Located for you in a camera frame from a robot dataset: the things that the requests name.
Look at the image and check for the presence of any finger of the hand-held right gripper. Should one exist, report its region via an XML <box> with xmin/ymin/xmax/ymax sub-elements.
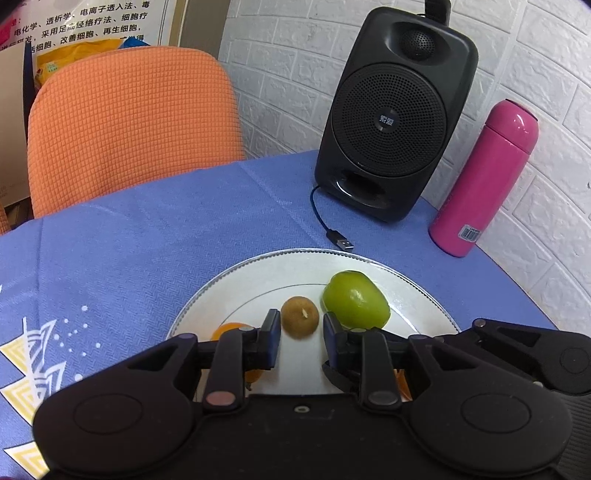
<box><xmin>431</xmin><ymin>318</ymin><xmax>561</xmax><ymax>384</ymax></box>

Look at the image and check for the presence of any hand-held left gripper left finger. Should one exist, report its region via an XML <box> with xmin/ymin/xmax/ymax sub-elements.
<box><xmin>124</xmin><ymin>310</ymin><xmax>281</xmax><ymax>413</ymax></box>

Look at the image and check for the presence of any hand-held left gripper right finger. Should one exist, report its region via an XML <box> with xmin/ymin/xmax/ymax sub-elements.
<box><xmin>322</xmin><ymin>313</ymin><xmax>485</xmax><ymax>411</ymax></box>

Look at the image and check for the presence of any small brown fruit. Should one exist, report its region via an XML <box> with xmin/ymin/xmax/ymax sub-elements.
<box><xmin>281</xmin><ymin>296</ymin><xmax>320</xmax><ymax>340</ymax></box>

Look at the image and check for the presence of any green jujube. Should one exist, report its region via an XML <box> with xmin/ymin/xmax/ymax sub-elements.
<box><xmin>322</xmin><ymin>271</ymin><xmax>392</xmax><ymax>329</ymax></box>

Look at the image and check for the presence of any yellow orange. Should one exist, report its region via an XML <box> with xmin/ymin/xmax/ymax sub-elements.
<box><xmin>210</xmin><ymin>322</ymin><xmax>264</xmax><ymax>384</ymax></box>

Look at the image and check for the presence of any white plate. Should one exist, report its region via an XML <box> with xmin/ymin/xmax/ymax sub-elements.
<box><xmin>167</xmin><ymin>248</ymin><xmax>461</xmax><ymax>402</ymax></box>

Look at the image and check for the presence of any round orange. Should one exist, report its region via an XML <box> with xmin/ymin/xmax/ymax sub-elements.
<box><xmin>394</xmin><ymin>368</ymin><xmax>413</xmax><ymax>402</ymax></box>

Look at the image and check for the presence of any printed blue tablecloth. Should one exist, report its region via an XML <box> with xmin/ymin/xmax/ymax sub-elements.
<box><xmin>0</xmin><ymin>148</ymin><xmax>559</xmax><ymax>480</ymax></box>

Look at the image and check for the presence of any pink bottle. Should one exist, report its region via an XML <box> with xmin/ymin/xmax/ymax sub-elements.
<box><xmin>428</xmin><ymin>100</ymin><xmax>540</xmax><ymax>258</ymax></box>

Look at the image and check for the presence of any black speaker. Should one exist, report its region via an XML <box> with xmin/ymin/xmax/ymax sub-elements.
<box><xmin>314</xmin><ymin>7</ymin><xmax>479</xmax><ymax>223</ymax></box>

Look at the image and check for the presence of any brown cardboard sheet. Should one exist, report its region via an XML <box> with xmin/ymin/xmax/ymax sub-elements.
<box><xmin>0</xmin><ymin>46</ymin><xmax>34</xmax><ymax>206</ymax></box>

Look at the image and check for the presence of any yellow snack bag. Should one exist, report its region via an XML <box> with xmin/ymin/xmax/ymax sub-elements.
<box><xmin>34</xmin><ymin>38</ymin><xmax>153</xmax><ymax>88</ymax></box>

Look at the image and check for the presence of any black speaker cable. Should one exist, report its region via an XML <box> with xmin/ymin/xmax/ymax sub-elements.
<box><xmin>310</xmin><ymin>185</ymin><xmax>356</xmax><ymax>253</ymax></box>

